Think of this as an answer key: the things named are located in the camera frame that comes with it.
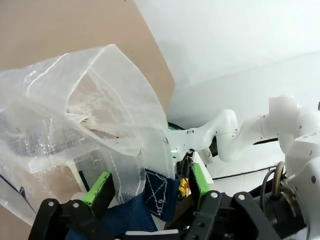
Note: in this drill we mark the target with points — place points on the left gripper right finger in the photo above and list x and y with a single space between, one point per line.
200 185

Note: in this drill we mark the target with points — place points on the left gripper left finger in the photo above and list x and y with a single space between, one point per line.
97 192

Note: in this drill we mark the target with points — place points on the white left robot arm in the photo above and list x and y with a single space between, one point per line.
225 125

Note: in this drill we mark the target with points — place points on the small yellow item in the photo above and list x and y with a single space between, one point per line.
183 188

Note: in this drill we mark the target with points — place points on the brown cardboard box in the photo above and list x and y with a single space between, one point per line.
55 180

